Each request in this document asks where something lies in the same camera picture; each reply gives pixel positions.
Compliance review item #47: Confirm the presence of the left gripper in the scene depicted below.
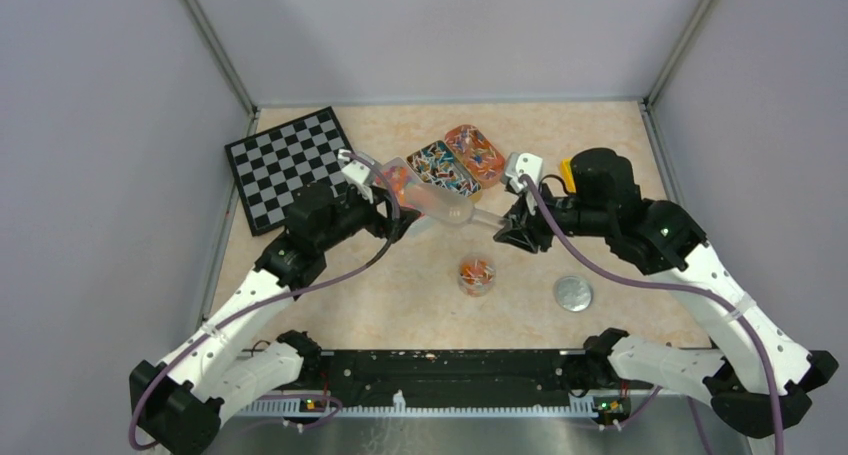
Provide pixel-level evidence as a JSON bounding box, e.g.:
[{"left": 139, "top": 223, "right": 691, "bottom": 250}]
[{"left": 316, "top": 183, "right": 420, "bottom": 252}]

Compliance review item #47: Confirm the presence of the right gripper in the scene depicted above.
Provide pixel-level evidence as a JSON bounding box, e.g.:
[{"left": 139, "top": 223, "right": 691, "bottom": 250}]
[{"left": 494, "top": 178, "right": 611, "bottom": 252}]

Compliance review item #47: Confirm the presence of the white candy tin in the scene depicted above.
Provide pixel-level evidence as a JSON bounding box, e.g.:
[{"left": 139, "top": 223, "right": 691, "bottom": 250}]
[{"left": 373, "top": 157, "right": 436, "bottom": 238}]

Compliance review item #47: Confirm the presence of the clear plastic jar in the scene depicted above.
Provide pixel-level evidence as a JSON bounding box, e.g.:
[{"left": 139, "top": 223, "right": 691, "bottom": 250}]
[{"left": 457, "top": 253, "right": 496, "bottom": 297}]

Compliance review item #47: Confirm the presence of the translucent plastic scoop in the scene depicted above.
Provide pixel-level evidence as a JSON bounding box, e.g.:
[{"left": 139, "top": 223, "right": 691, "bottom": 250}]
[{"left": 405, "top": 183, "right": 506, "bottom": 230}]

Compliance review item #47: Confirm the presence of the silver jar lid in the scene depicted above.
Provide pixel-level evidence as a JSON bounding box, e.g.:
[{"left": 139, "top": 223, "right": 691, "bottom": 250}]
[{"left": 553, "top": 275, "right": 593, "bottom": 312}]

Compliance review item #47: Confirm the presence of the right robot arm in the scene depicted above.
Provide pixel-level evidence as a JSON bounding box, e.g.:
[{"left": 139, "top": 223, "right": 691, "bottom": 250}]
[{"left": 495, "top": 148, "right": 839, "bottom": 441}]

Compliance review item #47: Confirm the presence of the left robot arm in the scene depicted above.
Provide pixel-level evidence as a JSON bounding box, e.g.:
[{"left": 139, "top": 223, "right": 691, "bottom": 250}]
[{"left": 128, "top": 183, "right": 420, "bottom": 454}]

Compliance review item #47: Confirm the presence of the gold lollipop tin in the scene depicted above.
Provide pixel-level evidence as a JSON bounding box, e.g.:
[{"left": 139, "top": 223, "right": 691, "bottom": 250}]
[{"left": 405, "top": 140, "right": 483, "bottom": 202}]

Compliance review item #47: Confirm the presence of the yellow green toy block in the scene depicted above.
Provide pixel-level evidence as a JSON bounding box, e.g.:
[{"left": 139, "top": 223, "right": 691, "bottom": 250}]
[{"left": 559, "top": 159, "right": 576, "bottom": 193}]

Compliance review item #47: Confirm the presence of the pink lollipop tin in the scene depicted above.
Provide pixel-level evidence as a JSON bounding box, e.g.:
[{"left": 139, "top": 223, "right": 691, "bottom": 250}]
[{"left": 444, "top": 124, "right": 506, "bottom": 188}]

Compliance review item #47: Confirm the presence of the black white checkerboard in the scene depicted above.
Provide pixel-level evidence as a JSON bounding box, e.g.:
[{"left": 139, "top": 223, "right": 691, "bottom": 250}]
[{"left": 224, "top": 107, "right": 352, "bottom": 236}]

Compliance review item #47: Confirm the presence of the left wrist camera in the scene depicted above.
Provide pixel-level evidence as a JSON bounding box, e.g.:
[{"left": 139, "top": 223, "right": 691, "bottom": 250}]
[{"left": 337, "top": 148, "right": 381, "bottom": 203}]

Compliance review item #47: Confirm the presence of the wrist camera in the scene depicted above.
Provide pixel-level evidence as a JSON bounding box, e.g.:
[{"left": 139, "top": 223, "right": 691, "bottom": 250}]
[
  {"left": 337, "top": 148, "right": 381, "bottom": 203},
  {"left": 502, "top": 152, "right": 544, "bottom": 195}
]

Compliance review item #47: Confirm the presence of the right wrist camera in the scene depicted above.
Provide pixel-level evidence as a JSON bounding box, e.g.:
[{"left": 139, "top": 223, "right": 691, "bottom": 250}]
[{"left": 502, "top": 152, "right": 544, "bottom": 195}]

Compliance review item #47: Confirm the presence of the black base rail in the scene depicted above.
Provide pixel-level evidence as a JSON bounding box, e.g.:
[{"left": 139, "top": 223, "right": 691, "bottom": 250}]
[{"left": 225, "top": 347, "right": 664, "bottom": 420}]

